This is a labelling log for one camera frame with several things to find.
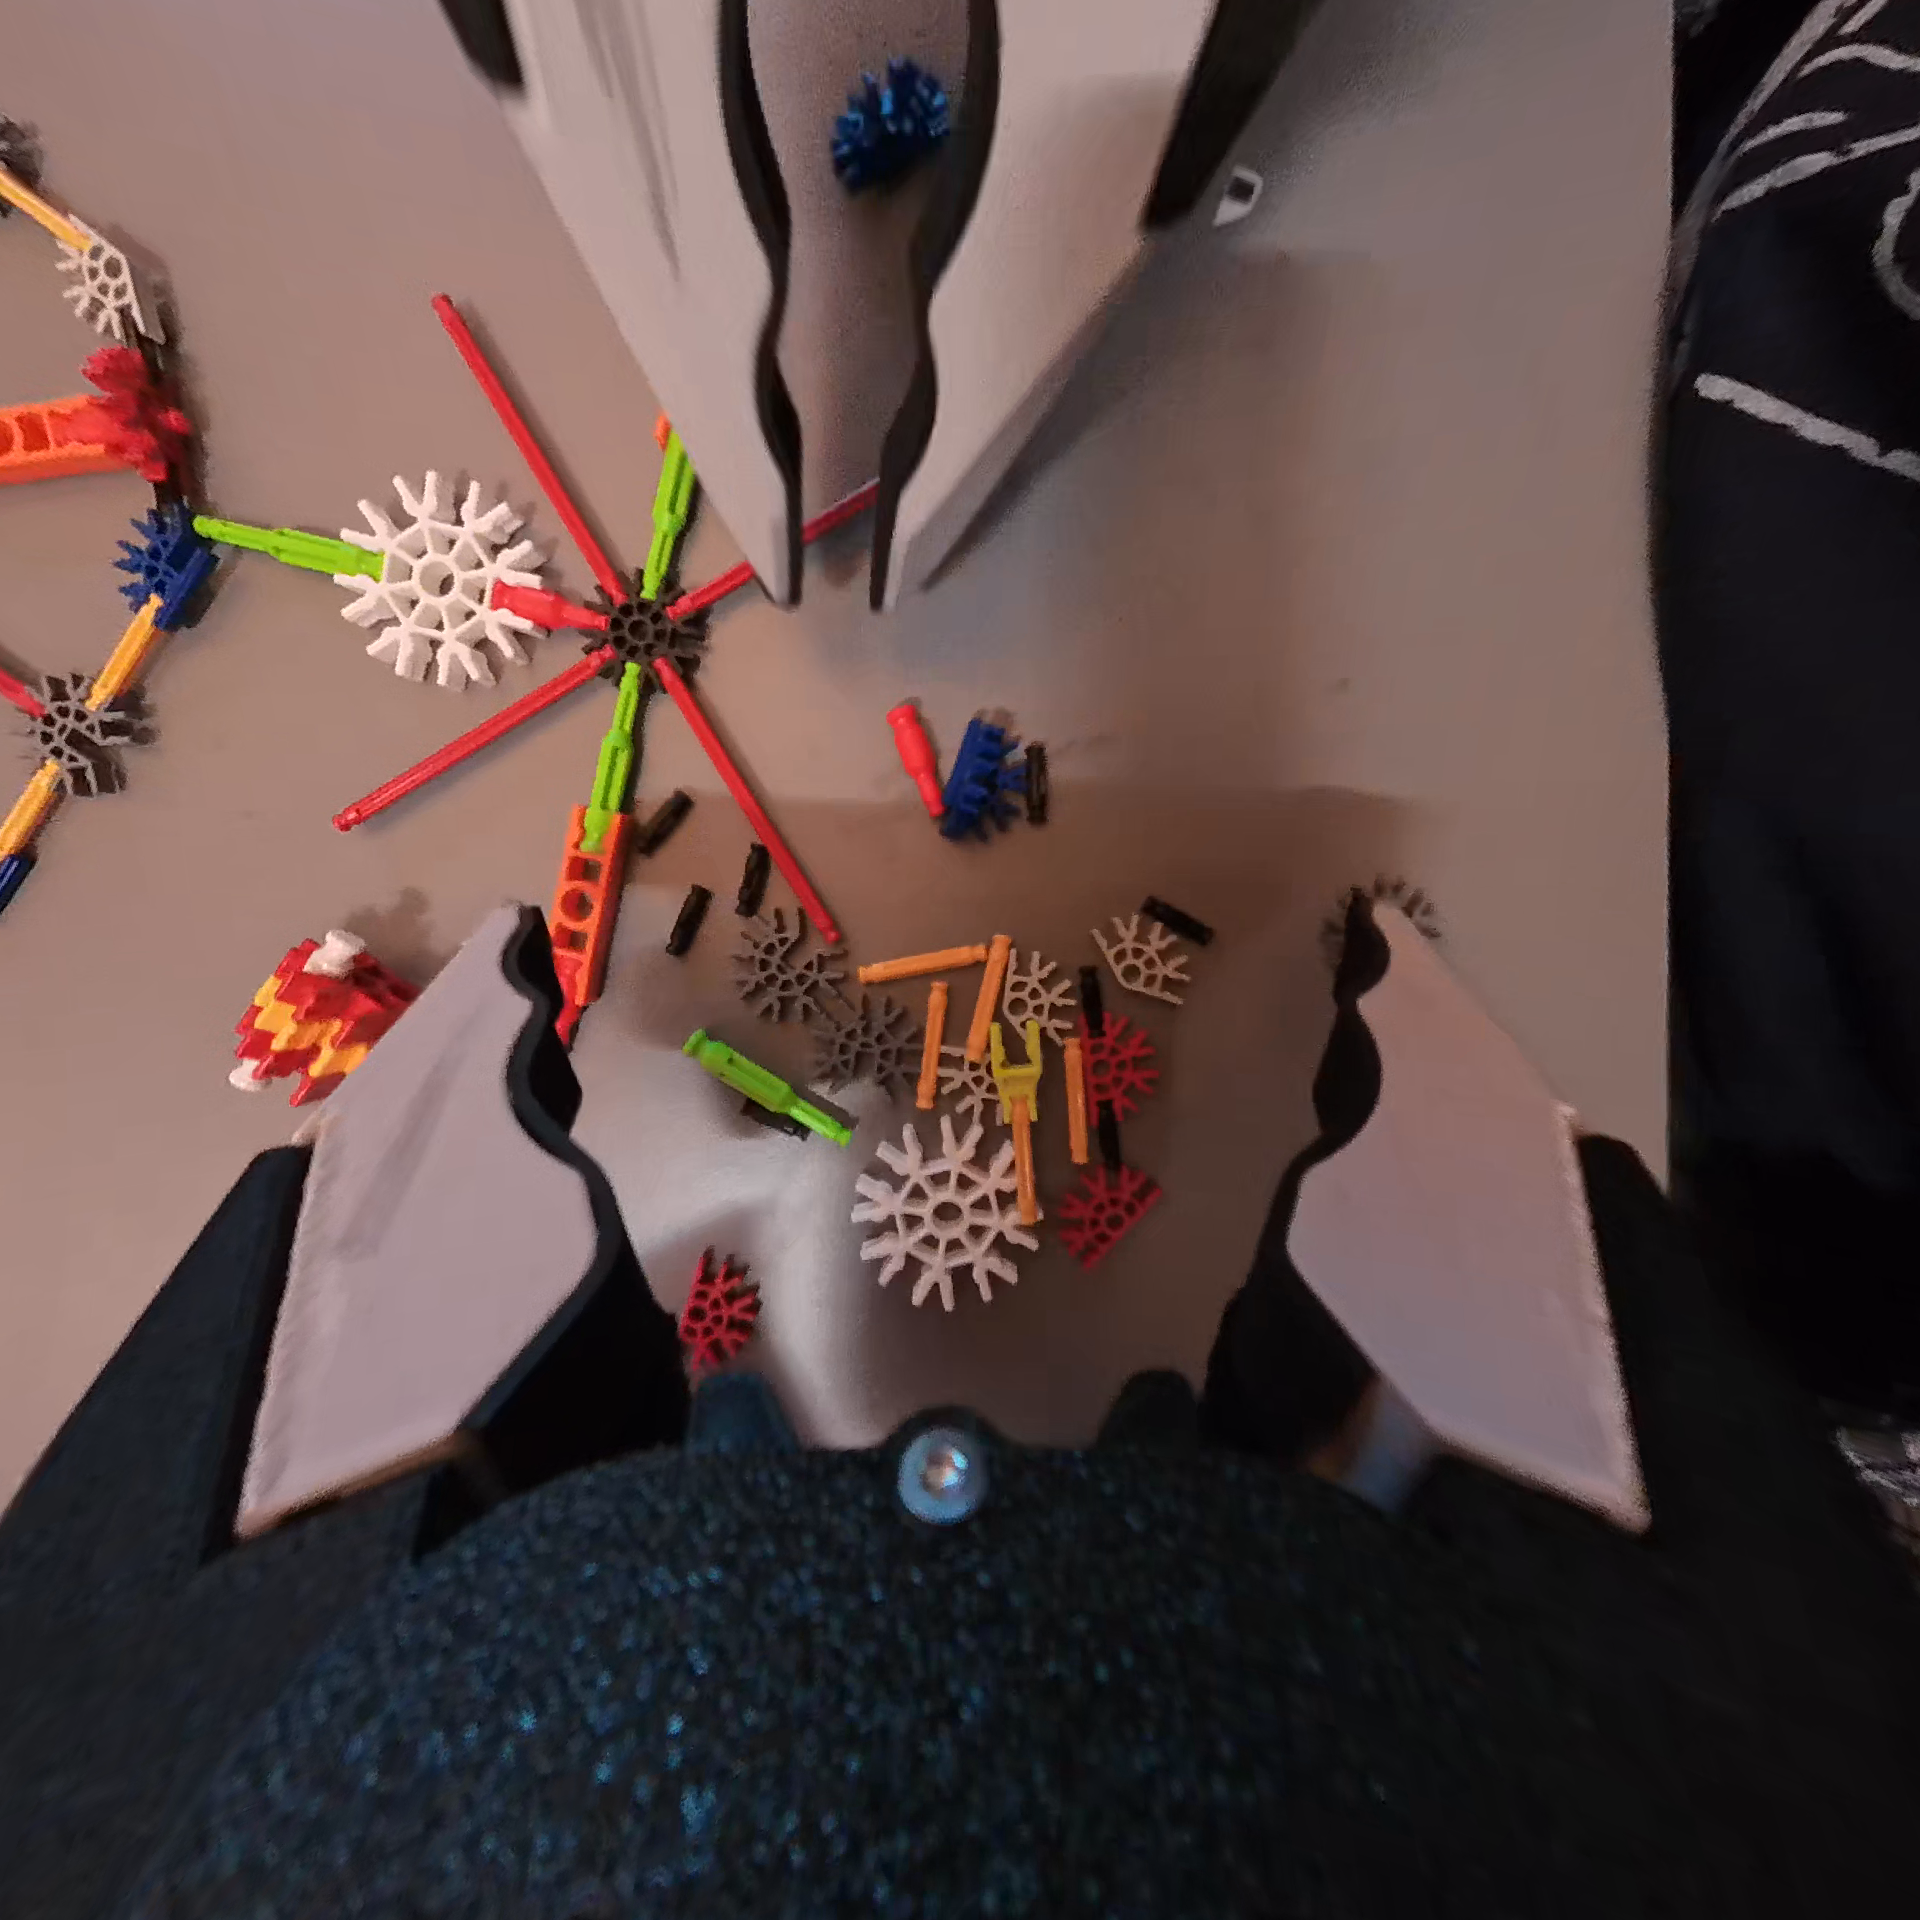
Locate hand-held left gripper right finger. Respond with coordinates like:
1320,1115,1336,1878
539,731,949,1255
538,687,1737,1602
1282,885,1656,1532

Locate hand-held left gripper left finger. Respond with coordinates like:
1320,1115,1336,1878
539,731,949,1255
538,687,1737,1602
234,901,629,1542

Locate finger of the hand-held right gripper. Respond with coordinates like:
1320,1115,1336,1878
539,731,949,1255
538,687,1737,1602
872,0,1227,612
507,0,810,606

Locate green toy rod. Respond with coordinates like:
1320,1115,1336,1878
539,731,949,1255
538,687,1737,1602
642,430,701,606
681,1027,855,1147

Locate dark grey snowflake connector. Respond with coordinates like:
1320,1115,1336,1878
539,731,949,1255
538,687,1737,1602
730,905,851,1023
808,991,925,1100

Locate half-built spoke toy model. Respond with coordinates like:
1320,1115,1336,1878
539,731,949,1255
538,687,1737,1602
193,290,890,1050

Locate yellow-green clip connector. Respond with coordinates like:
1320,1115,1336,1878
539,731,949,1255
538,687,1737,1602
983,1017,1049,1129

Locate red short toy rod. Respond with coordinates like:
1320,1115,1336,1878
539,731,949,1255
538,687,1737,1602
888,699,951,823

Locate red yellow connector cluster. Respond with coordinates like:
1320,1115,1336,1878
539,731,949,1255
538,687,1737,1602
229,929,423,1110

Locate pale grey small connector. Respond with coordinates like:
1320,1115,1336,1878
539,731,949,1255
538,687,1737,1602
1001,950,1081,1046

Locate large white snowflake connector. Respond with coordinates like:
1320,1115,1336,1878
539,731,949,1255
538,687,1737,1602
851,1115,1041,1315

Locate dark printed t-shirt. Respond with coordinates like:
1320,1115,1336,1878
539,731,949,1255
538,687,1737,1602
1648,0,1920,1569

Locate colourful toy wheel model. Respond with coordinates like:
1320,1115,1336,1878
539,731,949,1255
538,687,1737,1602
0,116,223,922

